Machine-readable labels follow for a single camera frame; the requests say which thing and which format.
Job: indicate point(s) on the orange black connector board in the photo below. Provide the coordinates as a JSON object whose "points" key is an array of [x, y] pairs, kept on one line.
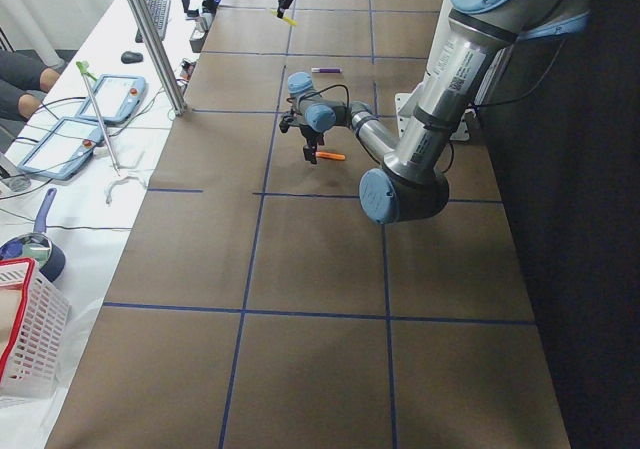
{"points": [[187, 68]]}

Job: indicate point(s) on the seated person legs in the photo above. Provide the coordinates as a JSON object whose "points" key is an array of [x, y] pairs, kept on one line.
{"points": [[20, 75]]}

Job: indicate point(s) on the aluminium frame post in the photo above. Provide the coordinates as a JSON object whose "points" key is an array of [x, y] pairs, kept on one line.
{"points": [[158, 55]]}

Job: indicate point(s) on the blue saucepan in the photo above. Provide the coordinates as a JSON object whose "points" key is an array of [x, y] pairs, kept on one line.
{"points": [[37, 245]]}

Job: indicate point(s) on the metal rod green tip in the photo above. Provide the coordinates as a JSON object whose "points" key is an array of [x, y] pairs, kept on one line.
{"points": [[87, 78]]}

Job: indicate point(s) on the lower blue teach pendant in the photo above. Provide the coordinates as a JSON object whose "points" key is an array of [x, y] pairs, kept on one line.
{"points": [[64, 150]]}

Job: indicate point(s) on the black keyboard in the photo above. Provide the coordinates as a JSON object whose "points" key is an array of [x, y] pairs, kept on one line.
{"points": [[159, 11]]}

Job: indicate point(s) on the yellow highlighter pen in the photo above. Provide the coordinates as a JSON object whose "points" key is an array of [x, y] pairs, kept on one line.
{"points": [[283, 18]]}

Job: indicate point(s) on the upper blue teach pendant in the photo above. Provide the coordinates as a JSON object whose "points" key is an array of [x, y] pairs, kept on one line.
{"points": [[118, 96]]}

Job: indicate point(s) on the black computer mouse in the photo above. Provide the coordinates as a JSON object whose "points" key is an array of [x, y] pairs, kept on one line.
{"points": [[131, 57]]}

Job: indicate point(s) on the white plastic basket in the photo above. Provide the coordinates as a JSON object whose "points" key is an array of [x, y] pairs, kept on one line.
{"points": [[33, 319]]}

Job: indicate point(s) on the orange highlighter pen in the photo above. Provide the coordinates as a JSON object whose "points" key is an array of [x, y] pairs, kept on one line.
{"points": [[330, 156]]}

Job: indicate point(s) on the purple highlighter pen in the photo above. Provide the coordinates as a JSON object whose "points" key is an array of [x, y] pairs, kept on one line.
{"points": [[326, 70]]}

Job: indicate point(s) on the steel cup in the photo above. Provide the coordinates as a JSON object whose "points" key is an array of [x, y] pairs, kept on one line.
{"points": [[203, 22]]}

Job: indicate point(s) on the blue teach pendant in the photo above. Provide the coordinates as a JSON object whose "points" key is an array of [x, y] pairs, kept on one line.
{"points": [[64, 150], [118, 96]]}

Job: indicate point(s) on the black box under cup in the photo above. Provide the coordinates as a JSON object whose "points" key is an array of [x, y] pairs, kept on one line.
{"points": [[197, 40]]}

